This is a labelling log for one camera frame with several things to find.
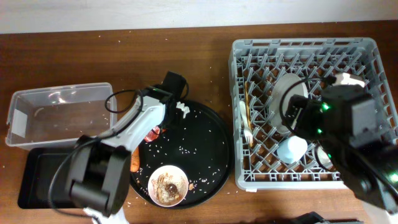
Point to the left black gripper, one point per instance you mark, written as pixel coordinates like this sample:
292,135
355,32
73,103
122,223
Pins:
178,119

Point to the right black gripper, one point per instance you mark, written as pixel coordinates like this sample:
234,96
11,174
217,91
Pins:
311,109

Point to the white napkin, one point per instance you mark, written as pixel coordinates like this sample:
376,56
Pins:
183,108

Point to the red snack wrapper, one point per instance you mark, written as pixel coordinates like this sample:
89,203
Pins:
155,133

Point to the light blue cup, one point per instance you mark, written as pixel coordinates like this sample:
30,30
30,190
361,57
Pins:
292,149

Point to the grey round plate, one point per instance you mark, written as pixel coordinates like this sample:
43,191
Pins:
279,89

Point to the white paper cup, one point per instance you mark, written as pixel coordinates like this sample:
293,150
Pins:
322,158

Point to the orange carrot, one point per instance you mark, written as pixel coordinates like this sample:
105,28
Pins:
135,161

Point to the white plastic fork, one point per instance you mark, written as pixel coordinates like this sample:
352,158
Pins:
247,131

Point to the white bowl with leftovers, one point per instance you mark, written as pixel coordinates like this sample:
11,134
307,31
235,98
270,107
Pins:
168,186

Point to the wooden chopstick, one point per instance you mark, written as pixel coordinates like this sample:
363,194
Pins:
248,111

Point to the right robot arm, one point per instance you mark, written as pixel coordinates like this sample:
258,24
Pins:
344,122

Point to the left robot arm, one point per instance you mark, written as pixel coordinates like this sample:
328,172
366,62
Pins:
98,168

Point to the grey plastic dishwasher rack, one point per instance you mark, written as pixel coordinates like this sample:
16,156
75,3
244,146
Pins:
261,62

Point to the round black serving tray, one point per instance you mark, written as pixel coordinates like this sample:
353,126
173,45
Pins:
200,145

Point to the clear plastic bin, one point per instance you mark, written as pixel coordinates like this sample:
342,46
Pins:
57,116

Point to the black rectangular tray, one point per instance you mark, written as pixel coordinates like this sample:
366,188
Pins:
40,167

